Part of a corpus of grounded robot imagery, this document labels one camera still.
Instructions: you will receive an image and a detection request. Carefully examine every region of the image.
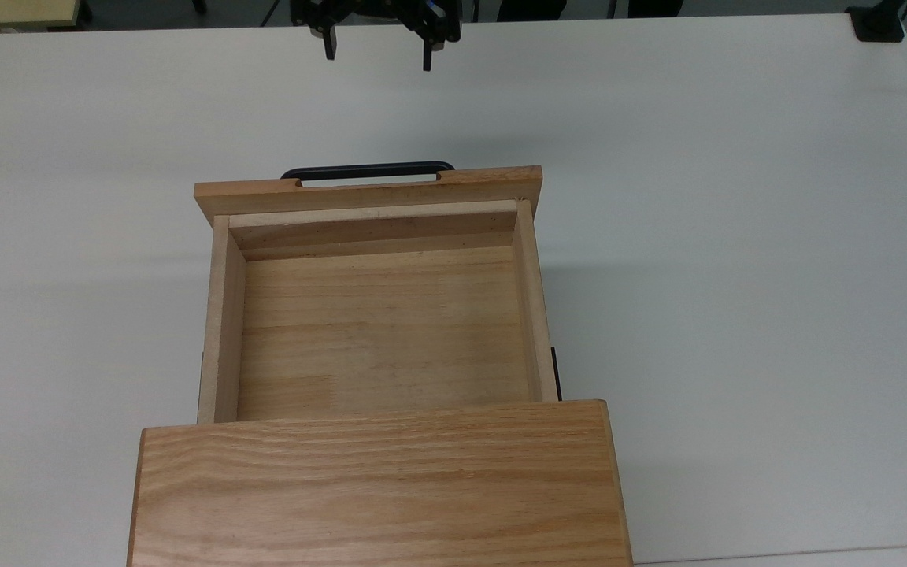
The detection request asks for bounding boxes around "black drawer handle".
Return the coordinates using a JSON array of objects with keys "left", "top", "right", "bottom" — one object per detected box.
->
[{"left": 280, "top": 161, "right": 457, "bottom": 184}]

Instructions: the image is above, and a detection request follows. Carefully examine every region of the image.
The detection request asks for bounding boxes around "black camera stand with clamp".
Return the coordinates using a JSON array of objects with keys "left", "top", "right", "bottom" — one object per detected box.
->
[{"left": 846, "top": 0, "right": 907, "bottom": 43}]

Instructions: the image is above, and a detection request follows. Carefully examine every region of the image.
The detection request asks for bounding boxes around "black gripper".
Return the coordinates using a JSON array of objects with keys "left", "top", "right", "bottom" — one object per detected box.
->
[{"left": 290, "top": 0, "right": 463, "bottom": 72}]

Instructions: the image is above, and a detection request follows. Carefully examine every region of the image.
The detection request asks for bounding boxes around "wooden drawer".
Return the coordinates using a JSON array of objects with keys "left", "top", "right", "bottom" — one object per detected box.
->
[{"left": 194, "top": 165, "right": 561, "bottom": 427}]

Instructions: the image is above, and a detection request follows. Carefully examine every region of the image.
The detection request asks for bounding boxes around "dark chair base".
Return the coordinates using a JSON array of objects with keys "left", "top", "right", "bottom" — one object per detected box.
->
[{"left": 496, "top": 0, "right": 569, "bottom": 22}]

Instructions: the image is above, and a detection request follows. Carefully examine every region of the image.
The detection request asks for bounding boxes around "yellowish wooden table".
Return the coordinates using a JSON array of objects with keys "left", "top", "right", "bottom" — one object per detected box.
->
[{"left": 0, "top": 0, "right": 82, "bottom": 33}]

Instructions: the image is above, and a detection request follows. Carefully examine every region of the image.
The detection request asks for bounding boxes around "wooden cabinet box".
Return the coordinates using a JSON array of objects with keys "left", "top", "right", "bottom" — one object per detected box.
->
[{"left": 126, "top": 399, "right": 635, "bottom": 567}]

